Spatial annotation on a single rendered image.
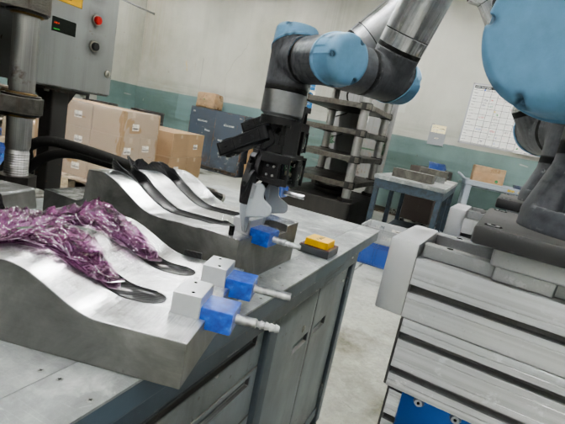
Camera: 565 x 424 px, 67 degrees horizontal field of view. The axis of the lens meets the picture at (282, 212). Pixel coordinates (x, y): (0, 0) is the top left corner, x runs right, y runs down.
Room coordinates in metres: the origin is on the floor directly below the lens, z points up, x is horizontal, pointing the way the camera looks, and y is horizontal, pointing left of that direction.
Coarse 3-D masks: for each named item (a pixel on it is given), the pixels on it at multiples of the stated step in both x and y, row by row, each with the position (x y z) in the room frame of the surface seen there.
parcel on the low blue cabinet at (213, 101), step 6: (198, 96) 8.14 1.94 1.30; (204, 96) 8.08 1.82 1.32; (210, 96) 8.04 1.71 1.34; (216, 96) 8.03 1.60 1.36; (222, 96) 8.22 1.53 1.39; (198, 102) 8.13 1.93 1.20; (204, 102) 8.06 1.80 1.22; (210, 102) 8.03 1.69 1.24; (216, 102) 8.06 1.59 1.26; (222, 102) 8.23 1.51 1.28; (210, 108) 8.02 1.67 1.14; (216, 108) 8.10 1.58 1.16
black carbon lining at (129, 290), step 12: (0, 204) 0.63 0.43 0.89; (156, 264) 0.62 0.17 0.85; (168, 264) 0.63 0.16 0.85; (120, 276) 0.52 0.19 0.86; (108, 288) 0.50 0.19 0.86; (120, 288) 0.51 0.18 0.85; (132, 288) 0.52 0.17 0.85; (144, 288) 0.52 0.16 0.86; (144, 300) 0.50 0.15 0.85; (156, 300) 0.50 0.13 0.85
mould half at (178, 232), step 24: (48, 192) 0.90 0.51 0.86; (72, 192) 0.93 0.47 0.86; (96, 192) 0.85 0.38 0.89; (120, 192) 0.82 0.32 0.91; (144, 192) 0.85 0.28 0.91; (168, 192) 0.92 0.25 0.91; (144, 216) 0.79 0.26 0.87; (168, 216) 0.80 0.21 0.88; (216, 216) 0.86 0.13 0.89; (168, 240) 0.77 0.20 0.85; (192, 240) 0.75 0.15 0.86; (216, 240) 0.73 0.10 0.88; (240, 240) 0.71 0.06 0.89; (288, 240) 0.91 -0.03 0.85; (240, 264) 0.73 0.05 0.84; (264, 264) 0.82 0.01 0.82
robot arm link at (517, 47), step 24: (504, 0) 0.38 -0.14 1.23; (528, 0) 0.36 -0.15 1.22; (552, 0) 0.35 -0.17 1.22; (504, 24) 0.38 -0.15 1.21; (528, 24) 0.36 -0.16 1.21; (552, 24) 0.35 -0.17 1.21; (504, 48) 0.37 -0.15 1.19; (528, 48) 0.36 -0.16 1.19; (552, 48) 0.35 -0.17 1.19; (504, 72) 0.37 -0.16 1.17; (528, 72) 0.36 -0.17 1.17; (552, 72) 0.34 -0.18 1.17; (504, 96) 0.38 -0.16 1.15; (528, 96) 0.36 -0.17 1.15; (552, 96) 0.34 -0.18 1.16; (552, 120) 0.38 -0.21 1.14
